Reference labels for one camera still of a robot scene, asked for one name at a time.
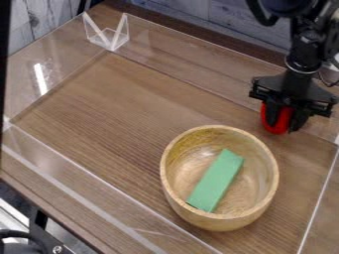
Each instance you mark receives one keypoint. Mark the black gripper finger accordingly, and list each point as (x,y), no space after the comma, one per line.
(299,117)
(273,111)

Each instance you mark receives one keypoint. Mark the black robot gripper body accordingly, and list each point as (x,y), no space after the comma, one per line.
(295,89)

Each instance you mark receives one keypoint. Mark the red toy strawberry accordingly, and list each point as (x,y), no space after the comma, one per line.
(280,128)

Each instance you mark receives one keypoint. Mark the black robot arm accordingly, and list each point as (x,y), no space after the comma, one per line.
(313,31)

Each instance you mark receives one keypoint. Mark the green rectangular block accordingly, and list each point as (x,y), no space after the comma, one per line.
(214,181)

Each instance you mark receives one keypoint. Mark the wooden bowl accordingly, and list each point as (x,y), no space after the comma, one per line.
(186,158)

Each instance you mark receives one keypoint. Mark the clear acrylic corner bracket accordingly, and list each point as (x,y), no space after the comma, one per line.
(109,39)

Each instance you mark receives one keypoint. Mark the black table leg bracket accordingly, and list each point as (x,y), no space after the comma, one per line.
(50,244)

